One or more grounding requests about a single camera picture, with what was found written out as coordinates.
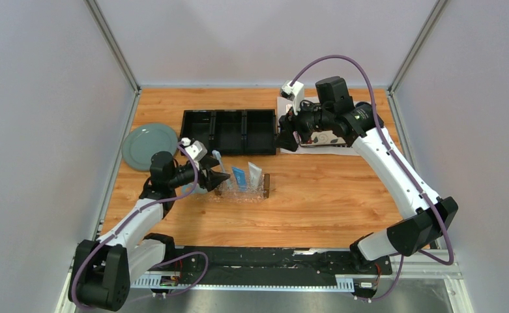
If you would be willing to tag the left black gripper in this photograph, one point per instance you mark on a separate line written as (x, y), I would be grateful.
(212, 178)

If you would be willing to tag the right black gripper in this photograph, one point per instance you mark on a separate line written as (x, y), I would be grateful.
(289, 123)

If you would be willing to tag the light blue toothbrush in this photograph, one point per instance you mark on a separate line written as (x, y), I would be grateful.
(217, 155)

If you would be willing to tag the blue toothpaste tube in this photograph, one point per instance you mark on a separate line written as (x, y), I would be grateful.
(240, 178)

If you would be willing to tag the grey white toothpaste tube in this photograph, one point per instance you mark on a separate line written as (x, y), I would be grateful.
(255, 173)

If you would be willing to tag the light blue mug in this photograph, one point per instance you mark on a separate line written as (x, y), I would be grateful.
(193, 189)

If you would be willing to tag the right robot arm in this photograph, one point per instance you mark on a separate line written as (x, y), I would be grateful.
(426, 215)

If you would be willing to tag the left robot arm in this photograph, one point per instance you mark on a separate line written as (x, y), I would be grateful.
(105, 268)

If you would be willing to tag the patterned white placemat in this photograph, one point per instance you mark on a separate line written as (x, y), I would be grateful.
(283, 106)

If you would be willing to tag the square floral plate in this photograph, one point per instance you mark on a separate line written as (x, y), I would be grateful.
(322, 139)

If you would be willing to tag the black compartment organizer box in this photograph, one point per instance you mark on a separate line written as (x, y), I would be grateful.
(232, 132)

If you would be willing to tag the grey blue round plate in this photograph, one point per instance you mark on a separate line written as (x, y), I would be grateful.
(146, 140)

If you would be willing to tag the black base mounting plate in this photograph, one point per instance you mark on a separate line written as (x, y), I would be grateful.
(268, 269)

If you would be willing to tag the clear glass tray wooden handles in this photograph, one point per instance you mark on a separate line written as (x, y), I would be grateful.
(230, 192)

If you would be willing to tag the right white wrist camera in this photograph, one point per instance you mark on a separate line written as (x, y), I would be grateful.
(293, 91)

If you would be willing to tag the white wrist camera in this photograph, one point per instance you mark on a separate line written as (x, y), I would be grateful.
(293, 91)
(194, 150)

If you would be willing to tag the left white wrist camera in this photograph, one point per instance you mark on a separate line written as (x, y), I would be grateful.
(194, 150)

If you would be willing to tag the aluminium frame rail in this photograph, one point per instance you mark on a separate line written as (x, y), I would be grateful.
(422, 265)

